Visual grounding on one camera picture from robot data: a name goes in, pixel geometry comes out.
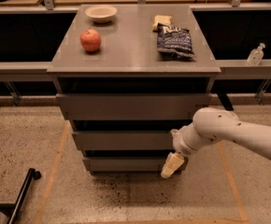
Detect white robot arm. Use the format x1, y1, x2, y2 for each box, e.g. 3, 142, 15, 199
161, 107, 271, 178

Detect grey middle drawer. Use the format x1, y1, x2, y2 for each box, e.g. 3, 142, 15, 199
72, 132, 173, 150

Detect red apple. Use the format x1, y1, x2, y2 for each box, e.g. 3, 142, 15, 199
79, 29, 101, 52

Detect white bowl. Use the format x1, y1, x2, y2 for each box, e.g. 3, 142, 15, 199
85, 5, 117, 24

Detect yellow sponge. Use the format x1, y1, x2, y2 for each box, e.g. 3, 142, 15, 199
152, 15, 172, 32

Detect grey drawer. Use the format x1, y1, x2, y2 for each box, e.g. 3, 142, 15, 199
72, 132, 173, 150
82, 155, 190, 174
56, 93, 211, 120

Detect clear sanitizer bottle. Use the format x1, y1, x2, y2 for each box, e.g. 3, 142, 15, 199
247, 43, 265, 65

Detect blue chip bag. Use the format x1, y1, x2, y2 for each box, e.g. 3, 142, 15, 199
157, 23, 194, 58

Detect grey bottom drawer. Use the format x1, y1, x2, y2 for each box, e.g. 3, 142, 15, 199
82, 155, 190, 174

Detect black stand leg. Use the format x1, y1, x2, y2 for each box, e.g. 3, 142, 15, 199
0, 168, 41, 224

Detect grey drawer cabinet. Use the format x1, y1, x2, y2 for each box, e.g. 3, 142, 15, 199
46, 4, 221, 175

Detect grey top drawer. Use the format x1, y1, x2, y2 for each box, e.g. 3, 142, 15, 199
56, 93, 211, 120

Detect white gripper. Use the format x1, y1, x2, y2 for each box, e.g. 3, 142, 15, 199
161, 124, 205, 178

